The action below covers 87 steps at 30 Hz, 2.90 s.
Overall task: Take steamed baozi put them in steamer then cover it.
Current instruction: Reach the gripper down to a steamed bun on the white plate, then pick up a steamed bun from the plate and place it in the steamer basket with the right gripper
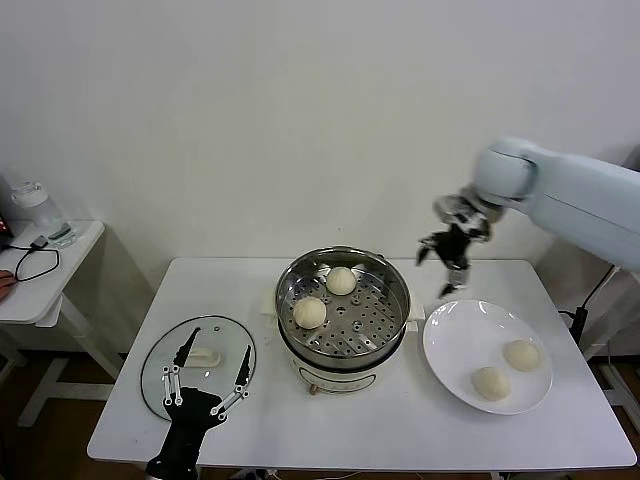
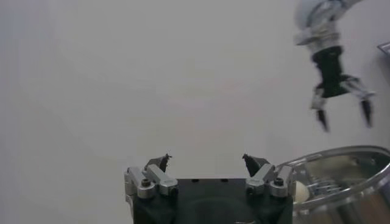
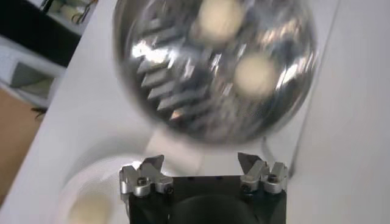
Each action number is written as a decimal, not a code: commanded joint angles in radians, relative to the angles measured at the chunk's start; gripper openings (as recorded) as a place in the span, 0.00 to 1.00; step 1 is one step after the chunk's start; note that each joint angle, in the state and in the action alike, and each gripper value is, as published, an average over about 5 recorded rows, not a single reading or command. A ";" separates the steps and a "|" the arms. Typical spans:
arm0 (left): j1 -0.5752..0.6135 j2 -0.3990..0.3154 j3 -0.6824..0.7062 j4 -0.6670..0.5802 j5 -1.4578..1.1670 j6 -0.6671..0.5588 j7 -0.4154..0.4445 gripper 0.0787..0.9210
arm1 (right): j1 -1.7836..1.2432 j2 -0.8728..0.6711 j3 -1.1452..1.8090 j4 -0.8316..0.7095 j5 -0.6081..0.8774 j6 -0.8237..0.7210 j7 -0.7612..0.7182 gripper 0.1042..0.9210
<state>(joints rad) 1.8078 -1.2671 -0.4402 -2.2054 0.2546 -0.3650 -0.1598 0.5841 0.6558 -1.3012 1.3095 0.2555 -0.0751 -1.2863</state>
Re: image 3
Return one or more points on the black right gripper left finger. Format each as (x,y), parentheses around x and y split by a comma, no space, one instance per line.
(146,179)

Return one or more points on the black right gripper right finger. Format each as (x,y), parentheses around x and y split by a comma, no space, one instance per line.
(259,176)

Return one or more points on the white steamed baozi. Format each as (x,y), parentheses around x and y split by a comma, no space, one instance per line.
(91,210)
(217,21)
(256,76)

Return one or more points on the stainless steel steamer basket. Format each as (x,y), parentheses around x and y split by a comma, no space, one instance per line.
(170,91)

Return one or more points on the white round plate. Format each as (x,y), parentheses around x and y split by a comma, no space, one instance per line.
(100,173)

